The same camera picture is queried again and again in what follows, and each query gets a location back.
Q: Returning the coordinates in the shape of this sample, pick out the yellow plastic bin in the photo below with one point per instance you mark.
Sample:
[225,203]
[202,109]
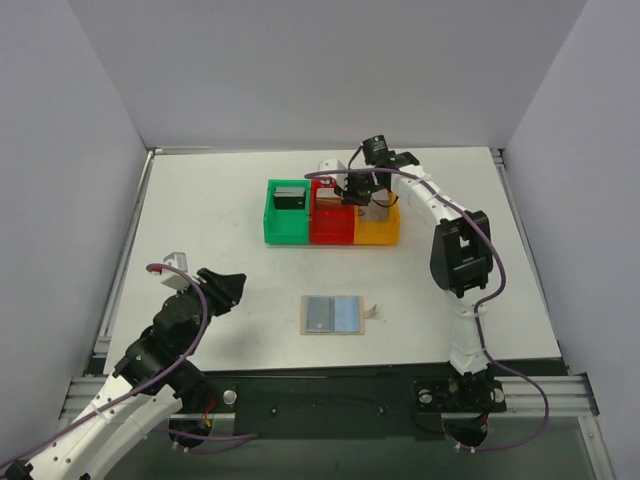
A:
[379,233]

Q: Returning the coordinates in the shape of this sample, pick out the gold credit card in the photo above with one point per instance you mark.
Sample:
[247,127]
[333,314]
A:
[329,203]

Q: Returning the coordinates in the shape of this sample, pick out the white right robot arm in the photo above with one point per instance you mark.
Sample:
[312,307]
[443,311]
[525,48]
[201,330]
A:
[460,259]

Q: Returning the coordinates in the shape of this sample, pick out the cards in yellow bin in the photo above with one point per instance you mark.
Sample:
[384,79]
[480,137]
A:
[378,210]

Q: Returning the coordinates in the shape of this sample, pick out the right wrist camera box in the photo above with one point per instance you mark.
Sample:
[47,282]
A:
[332,173]

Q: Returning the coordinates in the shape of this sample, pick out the beige leather card holder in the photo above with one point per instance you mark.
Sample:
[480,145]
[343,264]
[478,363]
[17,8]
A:
[350,315]

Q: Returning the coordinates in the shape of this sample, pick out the red plastic bin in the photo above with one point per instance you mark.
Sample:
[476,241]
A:
[333,227]

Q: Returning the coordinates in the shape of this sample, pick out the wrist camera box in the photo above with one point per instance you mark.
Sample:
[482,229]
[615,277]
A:
[174,277]
[332,173]

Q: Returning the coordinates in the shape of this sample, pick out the black cards in green bin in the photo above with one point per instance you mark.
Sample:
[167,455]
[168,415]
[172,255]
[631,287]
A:
[289,198]

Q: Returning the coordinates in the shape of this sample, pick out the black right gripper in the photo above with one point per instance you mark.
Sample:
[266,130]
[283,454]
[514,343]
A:
[357,189]

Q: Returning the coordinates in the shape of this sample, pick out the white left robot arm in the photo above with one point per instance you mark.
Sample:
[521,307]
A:
[152,381]

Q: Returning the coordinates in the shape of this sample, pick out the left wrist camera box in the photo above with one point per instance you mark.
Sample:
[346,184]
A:
[174,277]

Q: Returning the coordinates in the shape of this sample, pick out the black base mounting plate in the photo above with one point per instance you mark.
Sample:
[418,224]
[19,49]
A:
[342,403]

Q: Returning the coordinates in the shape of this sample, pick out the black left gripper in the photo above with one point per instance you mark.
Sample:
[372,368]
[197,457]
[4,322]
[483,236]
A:
[214,291]

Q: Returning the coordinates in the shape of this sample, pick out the grey credit card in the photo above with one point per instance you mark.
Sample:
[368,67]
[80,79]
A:
[319,316]

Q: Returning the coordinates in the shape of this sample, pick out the green plastic bin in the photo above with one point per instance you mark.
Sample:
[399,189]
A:
[286,227]

